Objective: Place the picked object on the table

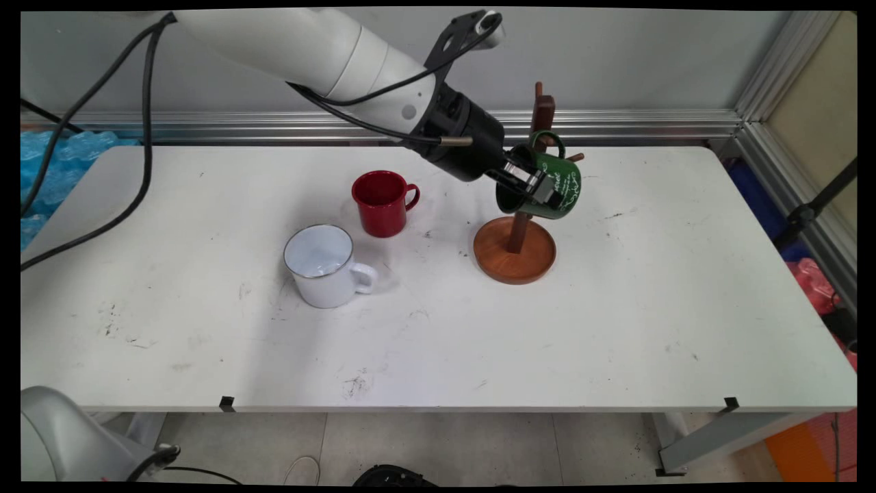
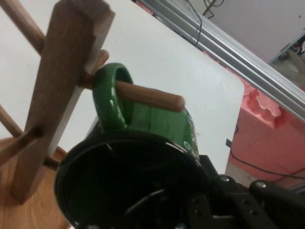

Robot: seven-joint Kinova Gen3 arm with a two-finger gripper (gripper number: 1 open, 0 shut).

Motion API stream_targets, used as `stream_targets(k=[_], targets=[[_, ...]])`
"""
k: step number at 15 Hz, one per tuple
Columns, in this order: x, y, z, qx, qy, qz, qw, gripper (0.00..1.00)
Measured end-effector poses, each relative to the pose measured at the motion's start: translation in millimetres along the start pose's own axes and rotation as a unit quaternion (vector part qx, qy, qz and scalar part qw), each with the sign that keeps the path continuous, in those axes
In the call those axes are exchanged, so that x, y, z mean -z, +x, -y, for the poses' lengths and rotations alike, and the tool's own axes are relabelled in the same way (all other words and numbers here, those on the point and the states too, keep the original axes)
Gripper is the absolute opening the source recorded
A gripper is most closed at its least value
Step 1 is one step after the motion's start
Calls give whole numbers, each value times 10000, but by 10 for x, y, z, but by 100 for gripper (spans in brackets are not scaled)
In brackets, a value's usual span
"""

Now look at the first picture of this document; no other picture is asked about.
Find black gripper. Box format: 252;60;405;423
409;85;564;207

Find green enamel mug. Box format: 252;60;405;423
495;130;583;221

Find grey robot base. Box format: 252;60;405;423
21;385;172;483

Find wooden mug tree stand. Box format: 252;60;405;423
473;81;587;286

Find red enamel mug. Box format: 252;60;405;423
351;170;420;238

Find blue plastic bag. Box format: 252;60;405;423
727;161;812;263

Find white enamel mug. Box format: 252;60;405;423
283;223;379;309

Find black tripod pole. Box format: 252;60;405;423
773;157;858;251

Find red plastic bag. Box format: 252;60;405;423
786;257;858;374

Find grey metal table leg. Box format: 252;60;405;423
89;412;169;453
650;411;822;478

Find black object on floor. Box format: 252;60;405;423
352;464;439;487

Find orange box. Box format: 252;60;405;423
763;409;858;483

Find blue bubble wrap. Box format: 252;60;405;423
21;130;141;251

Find black cable with brass plug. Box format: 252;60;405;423
21;14;474;272

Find aluminium frame upright post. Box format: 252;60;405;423
735;10;847;125

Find long aluminium frame rail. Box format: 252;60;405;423
21;110;744;146

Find short aluminium frame rail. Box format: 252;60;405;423
736;121;858;317

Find white cord loop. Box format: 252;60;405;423
281;455;322;487

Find black base cable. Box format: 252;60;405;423
127;445;244;485

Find black camera cable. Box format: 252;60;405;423
21;12;499;214

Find thin black cable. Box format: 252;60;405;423
21;98;84;134

